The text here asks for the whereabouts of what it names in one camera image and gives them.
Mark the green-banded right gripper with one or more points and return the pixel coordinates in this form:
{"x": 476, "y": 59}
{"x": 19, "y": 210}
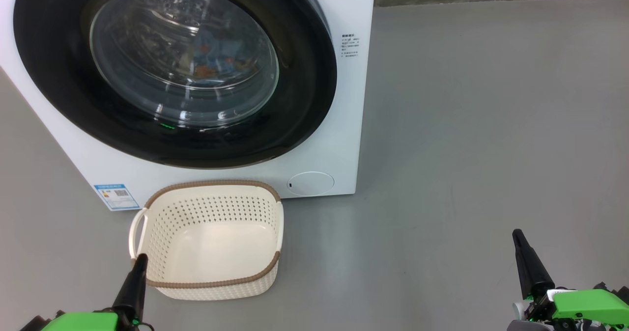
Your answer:
{"x": 589, "y": 304}

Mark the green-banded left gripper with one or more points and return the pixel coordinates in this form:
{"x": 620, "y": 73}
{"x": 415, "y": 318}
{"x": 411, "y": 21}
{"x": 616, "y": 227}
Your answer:
{"x": 83, "y": 322}

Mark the blue cartoon print garment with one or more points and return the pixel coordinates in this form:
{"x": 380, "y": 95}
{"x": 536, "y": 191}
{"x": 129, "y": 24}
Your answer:
{"x": 216, "y": 43}

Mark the black round washing machine door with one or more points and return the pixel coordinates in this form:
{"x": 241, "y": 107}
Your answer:
{"x": 304, "y": 75}

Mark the cream perforated laundry basket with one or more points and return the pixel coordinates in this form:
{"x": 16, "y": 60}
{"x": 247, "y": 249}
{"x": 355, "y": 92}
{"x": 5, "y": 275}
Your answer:
{"x": 216, "y": 252}

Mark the white washing machine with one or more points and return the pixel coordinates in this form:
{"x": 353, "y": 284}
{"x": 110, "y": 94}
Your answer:
{"x": 344, "y": 124}

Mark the blue energy label sticker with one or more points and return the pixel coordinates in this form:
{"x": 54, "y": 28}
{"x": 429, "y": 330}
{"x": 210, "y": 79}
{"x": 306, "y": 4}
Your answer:
{"x": 117, "y": 197}

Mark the round white filter cover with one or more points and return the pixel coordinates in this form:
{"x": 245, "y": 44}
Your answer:
{"x": 310, "y": 183}

